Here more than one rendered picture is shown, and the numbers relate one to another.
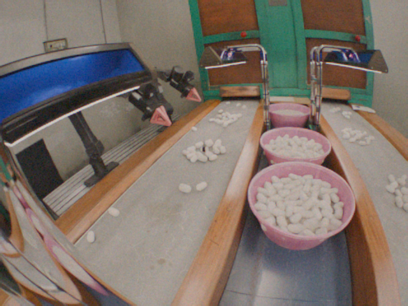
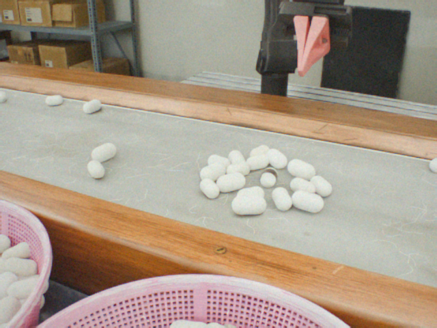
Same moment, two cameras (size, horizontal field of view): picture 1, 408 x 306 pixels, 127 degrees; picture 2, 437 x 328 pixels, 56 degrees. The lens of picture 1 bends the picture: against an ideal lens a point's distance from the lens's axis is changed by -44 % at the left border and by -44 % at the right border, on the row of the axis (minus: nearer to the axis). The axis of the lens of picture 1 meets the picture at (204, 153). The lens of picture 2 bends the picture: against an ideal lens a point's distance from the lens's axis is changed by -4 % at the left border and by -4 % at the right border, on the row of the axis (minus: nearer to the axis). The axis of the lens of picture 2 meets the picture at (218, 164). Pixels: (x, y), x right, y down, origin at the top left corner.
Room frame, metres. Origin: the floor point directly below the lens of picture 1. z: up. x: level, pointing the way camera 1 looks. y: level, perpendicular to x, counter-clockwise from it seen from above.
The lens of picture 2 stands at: (0.55, -0.46, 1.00)
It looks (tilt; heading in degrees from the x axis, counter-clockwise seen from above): 27 degrees down; 90
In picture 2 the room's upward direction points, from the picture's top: straight up
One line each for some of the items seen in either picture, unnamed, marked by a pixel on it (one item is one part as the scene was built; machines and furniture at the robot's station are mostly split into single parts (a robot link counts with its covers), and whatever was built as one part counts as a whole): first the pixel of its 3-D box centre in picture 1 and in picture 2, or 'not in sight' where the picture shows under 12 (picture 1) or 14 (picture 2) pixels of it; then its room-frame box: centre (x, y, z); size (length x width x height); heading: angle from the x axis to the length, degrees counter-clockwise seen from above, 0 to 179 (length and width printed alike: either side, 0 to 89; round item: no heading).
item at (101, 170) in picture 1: (99, 167); (274, 88); (0.68, 0.50, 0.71); 0.20 x 0.07 x 0.08; 152
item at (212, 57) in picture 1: (230, 56); not in sight; (0.90, -0.19, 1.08); 0.62 x 0.08 x 0.07; 155
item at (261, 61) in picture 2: (95, 153); (278, 61); (0.69, 0.49, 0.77); 0.09 x 0.06 x 0.06; 9
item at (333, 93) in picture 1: (331, 93); not in sight; (1.03, -0.94, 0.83); 0.30 x 0.06 x 0.07; 65
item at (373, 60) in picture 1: (347, 57); not in sight; (0.66, -0.70, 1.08); 0.62 x 0.08 x 0.07; 155
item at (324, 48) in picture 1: (331, 94); not in sight; (0.69, -0.63, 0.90); 0.20 x 0.19 x 0.45; 155
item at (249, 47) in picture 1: (250, 91); not in sight; (0.86, -0.26, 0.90); 0.20 x 0.19 x 0.45; 155
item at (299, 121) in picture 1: (288, 116); not in sight; (0.93, -0.52, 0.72); 0.27 x 0.27 x 0.10
